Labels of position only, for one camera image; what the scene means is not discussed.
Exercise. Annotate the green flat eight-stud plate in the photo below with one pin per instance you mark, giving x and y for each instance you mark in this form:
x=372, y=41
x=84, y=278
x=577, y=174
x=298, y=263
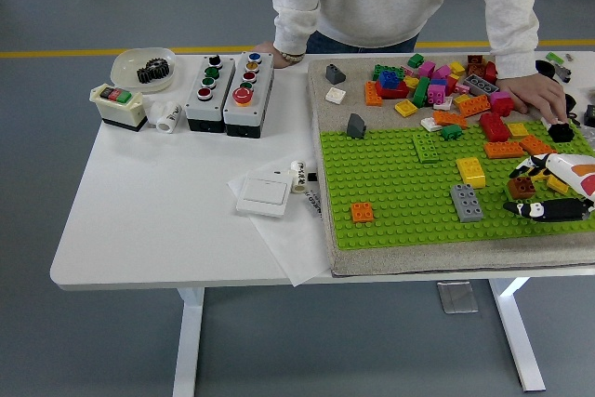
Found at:
x=427, y=148
x=537, y=197

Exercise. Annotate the yellow flat brick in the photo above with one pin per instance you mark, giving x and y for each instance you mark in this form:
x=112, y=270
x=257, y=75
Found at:
x=518, y=129

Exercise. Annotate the yellow four-stud brick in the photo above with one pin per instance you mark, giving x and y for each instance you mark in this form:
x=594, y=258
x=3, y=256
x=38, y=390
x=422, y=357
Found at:
x=557, y=183

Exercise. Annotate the grey four-button control box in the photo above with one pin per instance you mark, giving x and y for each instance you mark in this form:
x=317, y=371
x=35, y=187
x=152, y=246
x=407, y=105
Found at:
x=200, y=111

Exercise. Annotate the large red brick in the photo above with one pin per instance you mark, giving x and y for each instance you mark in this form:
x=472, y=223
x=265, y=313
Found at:
x=493, y=126

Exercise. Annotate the grey-brown mat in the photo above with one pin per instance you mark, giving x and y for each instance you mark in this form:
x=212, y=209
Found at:
x=372, y=262

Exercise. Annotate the dark brown brick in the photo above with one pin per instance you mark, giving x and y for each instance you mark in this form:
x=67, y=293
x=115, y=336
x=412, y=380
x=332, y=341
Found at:
x=476, y=62

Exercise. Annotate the small dark green brick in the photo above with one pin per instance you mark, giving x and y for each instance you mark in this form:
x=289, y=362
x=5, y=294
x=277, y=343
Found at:
x=451, y=133

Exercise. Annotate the silver floor plate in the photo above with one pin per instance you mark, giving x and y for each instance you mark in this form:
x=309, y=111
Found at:
x=458, y=297

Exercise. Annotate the brown four-stud brick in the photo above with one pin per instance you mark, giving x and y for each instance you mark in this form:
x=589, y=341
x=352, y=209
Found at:
x=520, y=187

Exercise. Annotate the small green block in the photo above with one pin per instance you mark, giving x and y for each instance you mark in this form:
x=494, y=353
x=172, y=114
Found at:
x=554, y=57

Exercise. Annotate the white paper sheet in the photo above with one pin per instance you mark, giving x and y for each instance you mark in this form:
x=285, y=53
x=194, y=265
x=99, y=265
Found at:
x=288, y=248

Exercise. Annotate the grey metal part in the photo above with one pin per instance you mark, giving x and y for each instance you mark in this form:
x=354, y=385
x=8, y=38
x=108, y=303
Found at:
x=564, y=72

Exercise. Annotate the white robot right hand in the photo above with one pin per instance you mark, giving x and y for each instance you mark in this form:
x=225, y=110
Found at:
x=576, y=171

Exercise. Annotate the long green brick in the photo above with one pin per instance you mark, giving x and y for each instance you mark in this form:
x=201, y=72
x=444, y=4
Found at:
x=420, y=92

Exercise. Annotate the green studded baseplate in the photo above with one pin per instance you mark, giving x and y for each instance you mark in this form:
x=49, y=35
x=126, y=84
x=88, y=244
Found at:
x=395, y=192

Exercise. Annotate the yellow flat square tile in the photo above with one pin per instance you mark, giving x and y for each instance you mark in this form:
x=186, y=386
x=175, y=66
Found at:
x=406, y=108

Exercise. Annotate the grey emergency-stop control box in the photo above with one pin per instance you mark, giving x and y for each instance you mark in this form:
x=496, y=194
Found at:
x=239, y=118

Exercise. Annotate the orange eight-stud brick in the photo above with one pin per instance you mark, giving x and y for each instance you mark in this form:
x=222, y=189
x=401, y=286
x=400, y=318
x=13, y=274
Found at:
x=448, y=119
x=534, y=143
x=502, y=149
x=475, y=105
x=372, y=96

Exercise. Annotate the green eight-stud brick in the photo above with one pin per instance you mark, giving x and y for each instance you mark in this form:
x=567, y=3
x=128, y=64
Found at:
x=382, y=71

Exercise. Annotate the small white tile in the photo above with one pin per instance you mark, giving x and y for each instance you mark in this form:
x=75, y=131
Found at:
x=446, y=101

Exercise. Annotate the dark grey slope brick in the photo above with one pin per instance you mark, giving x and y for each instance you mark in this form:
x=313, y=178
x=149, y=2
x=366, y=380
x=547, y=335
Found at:
x=356, y=126
x=334, y=74

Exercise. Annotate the person's left hand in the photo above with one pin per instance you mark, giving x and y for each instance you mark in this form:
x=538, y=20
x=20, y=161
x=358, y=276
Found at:
x=534, y=90

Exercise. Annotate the light grey eight-stud brick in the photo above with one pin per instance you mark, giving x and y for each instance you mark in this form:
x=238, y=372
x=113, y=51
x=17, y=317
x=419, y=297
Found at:
x=467, y=203

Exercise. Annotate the small black box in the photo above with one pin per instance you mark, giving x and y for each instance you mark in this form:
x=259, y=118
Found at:
x=590, y=114

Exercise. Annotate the dark grey eight-stud brick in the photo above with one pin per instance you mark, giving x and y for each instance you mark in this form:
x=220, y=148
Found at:
x=482, y=86

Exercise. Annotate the white plastic bowl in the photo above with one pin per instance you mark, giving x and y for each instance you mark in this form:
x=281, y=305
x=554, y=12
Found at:
x=123, y=67

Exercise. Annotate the white square tile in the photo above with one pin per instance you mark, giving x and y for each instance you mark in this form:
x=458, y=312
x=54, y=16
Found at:
x=336, y=94

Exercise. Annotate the yellow curved eight-stud brick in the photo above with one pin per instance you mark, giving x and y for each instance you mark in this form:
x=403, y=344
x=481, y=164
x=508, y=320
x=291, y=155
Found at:
x=471, y=171

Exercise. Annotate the small pink brick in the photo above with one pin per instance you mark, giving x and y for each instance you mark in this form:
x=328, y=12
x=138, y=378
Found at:
x=462, y=87

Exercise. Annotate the small white labelled cylinder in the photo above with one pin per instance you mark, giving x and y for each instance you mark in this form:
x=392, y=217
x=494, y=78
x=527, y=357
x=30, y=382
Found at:
x=298, y=178

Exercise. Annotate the black gear stack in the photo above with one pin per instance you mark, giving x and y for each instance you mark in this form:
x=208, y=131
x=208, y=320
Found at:
x=153, y=71

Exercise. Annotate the white table leg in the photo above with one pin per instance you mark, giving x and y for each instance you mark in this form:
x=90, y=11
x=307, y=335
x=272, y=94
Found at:
x=188, y=346
x=523, y=346

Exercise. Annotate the person's right forearm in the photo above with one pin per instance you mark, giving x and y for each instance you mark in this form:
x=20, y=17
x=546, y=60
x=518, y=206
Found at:
x=295, y=30

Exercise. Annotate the blue four-stud brick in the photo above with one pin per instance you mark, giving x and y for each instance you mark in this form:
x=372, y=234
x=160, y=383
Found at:
x=389, y=80

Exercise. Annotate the cream red-green switch box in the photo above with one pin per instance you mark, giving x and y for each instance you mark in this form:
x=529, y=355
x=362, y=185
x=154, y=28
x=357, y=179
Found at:
x=116, y=111

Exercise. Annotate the person's right hand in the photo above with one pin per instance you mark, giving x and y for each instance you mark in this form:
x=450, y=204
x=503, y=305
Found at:
x=266, y=47

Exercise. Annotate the small white brick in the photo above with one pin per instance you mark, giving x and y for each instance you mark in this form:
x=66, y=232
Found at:
x=547, y=124

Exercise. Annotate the white wall switch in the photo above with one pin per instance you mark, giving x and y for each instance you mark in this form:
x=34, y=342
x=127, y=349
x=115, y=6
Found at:
x=262, y=194

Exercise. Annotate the white pipe fitting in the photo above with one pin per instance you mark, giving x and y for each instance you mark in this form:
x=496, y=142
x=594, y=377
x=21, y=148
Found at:
x=167, y=120

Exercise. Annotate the black brick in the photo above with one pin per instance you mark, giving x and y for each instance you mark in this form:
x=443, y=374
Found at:
x=561, y=133

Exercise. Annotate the person's left forearm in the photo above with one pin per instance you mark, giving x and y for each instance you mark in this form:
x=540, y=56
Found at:
x=511, y=43

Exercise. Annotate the small yellow brick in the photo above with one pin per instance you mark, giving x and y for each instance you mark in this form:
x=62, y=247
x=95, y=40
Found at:
x=462, y=99
x=411, y=82

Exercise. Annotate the orange four-stud brick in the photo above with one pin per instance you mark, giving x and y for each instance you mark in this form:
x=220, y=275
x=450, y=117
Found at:
x=363, y=212

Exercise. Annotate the magenta four-stud brick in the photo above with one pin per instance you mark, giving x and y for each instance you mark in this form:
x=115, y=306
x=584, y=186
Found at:
x=437, y=94

